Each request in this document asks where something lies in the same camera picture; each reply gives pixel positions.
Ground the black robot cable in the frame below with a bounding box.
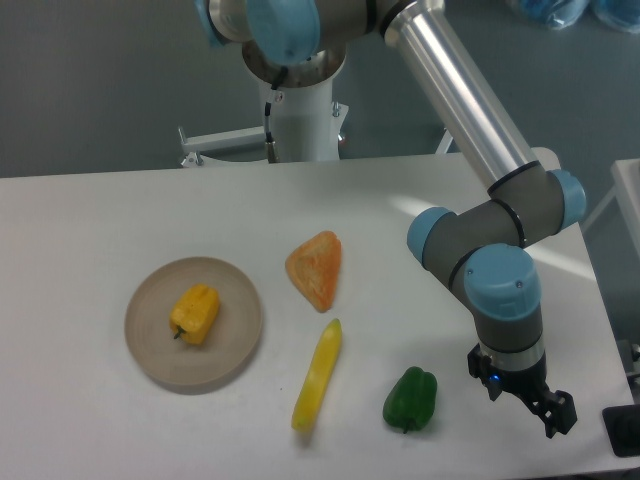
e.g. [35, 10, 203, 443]
[263, 67, 290, 164]

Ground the blue plastic bag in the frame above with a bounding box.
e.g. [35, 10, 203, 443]
[506, 0, 639, 34]

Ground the orange triangular toast slice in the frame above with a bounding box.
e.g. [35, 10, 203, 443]
[285, 231, 342, 313]

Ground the yellow bell pepper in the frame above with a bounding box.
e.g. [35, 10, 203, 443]
[169, 283, 220, 345]

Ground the green bell pepper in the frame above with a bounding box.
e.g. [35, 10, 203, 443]
[382, 366, 438, 434]

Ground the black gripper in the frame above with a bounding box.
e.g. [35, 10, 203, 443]
[467, 343, 577, 439]

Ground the black device at edge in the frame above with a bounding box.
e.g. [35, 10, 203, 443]
[602, 404, 640, 458]

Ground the beige round plate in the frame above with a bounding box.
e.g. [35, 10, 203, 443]
[124, 257, 263, 394]

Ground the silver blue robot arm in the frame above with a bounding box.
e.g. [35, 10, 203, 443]
[195, 1, 586, 436]

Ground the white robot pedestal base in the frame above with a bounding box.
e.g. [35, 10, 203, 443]
[178, 77, 349, 168]

